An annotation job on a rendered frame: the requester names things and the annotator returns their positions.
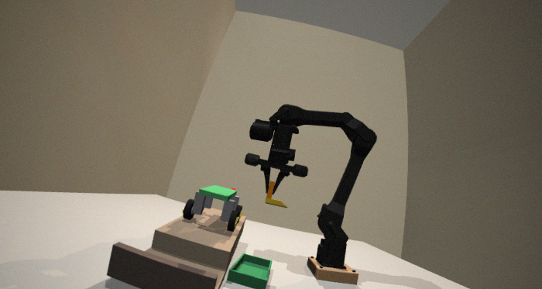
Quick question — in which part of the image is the yellow wheel chock with orange handle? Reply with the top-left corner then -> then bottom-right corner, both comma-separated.
266,181 -> 287,208

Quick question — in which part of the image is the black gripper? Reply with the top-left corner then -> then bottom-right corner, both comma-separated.
245,141 -> 308,195

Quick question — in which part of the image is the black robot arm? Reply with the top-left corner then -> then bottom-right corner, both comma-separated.
249,104 -> 377,269

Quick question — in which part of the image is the brown wooden ramp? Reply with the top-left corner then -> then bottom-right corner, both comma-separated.
107,208 -> 245,289

